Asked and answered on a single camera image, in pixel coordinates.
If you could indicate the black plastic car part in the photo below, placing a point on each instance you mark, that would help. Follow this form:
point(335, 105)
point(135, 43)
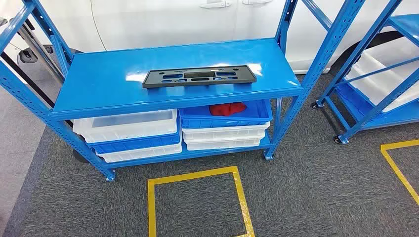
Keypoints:
point(152, 80)

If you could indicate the blue steel shelf rack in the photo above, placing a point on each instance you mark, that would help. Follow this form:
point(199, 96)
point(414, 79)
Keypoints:
point(114, 81)

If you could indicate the blue wheeled shelf rack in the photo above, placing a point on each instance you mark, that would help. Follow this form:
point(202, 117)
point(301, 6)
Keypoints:
point(407, 24)

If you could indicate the blue plastic bin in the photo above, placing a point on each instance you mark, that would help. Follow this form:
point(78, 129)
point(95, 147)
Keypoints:
point(226, 122)
point(131, 144)
point(353, 101)

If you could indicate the red cloth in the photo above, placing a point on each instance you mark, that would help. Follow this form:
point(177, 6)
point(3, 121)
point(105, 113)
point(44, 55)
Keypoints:
point(227, 109)

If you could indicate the yellow floor tape square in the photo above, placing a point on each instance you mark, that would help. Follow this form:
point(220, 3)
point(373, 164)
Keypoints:
point(193, 176)

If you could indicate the translucent white plastic bin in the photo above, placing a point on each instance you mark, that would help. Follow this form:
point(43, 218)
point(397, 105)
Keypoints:
point(131, 130)

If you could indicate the white car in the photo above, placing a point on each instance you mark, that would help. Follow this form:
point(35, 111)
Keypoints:
point(163, 19)

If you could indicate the large white plastic bin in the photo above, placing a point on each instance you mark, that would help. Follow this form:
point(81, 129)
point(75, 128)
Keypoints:
point(386, 81)

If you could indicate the black slanted pole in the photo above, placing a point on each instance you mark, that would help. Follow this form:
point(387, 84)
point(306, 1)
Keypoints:
point(27, 81)

